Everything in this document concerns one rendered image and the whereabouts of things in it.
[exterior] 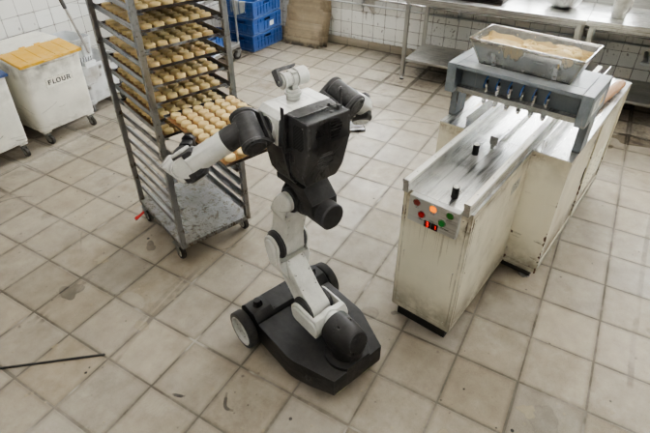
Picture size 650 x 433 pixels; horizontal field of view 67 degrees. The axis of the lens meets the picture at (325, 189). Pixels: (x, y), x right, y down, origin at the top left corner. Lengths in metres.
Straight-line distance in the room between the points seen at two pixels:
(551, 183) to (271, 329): 1.59
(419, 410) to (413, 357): 0.28
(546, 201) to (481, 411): 1.10
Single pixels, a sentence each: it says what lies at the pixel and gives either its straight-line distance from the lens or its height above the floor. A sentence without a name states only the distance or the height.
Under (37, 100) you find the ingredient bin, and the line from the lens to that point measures 4.65.
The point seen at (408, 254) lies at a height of 0.47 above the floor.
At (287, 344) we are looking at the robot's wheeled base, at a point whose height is 0.17.
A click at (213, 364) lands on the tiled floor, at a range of 2.62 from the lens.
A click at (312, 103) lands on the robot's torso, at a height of 1.33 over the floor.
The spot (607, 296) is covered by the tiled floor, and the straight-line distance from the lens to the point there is 3.27.
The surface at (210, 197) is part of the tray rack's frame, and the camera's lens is 3.40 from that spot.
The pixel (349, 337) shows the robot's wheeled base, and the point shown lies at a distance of 2.22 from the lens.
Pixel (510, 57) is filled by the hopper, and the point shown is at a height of 1.26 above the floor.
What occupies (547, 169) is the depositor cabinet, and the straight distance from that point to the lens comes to 2.71.
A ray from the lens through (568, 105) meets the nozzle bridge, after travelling 2.65.
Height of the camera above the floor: 2.09
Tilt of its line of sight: 35 degrees down
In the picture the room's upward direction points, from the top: straight up
